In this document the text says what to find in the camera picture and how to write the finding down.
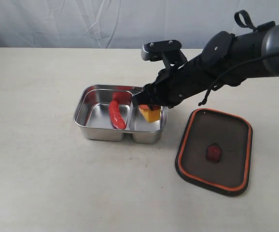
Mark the red toy sausage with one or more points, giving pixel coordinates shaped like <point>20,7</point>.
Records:
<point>115,116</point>

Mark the dark transparent box lid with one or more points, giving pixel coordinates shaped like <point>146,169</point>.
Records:
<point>215,152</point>

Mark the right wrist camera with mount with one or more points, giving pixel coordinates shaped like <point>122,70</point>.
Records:
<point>167,51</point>

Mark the stainless steel lunch box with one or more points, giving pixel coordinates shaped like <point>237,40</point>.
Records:
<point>93,117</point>

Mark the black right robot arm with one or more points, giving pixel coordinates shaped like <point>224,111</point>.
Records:
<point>226,59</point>

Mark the yellow toy cheese wedge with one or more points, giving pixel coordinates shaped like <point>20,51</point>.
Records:
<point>150,116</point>

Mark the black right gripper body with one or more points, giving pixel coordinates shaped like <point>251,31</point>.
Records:
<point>173,86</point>

